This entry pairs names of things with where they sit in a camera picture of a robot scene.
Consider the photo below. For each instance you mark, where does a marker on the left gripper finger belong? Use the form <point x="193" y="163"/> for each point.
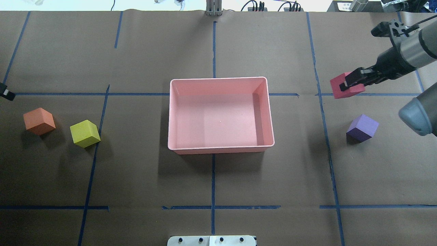
<point x="5" y="93"/>

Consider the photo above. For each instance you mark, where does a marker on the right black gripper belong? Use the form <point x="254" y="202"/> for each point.
<point x="388" y="61"/>

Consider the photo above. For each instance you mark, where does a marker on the purple foam block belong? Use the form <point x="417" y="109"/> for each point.
<point x="362" y="128"/>

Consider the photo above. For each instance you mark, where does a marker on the yellow foam block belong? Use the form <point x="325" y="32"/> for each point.
<point x="85" y="134"/>

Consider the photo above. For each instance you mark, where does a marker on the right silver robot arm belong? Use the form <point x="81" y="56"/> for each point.
<point x="412" y="48"/>

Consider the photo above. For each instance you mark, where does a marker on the pink plastic bin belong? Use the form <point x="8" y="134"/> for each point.
<point x="219" y="115"/>

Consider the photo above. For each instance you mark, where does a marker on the orange foam block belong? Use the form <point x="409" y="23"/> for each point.
<point x="39" y="121"/>

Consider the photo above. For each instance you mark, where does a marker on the small metal cylinder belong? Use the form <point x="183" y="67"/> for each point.
<point x="358" y="5"/>

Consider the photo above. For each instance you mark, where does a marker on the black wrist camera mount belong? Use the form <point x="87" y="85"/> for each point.
<point x="393" y="29"/>

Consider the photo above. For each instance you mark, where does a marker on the aluminium frame post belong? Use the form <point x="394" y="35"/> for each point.
<point x="214" y="7"/>

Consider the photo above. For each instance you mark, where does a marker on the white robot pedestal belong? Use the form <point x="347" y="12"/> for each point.
<point x="213" y="240"/>

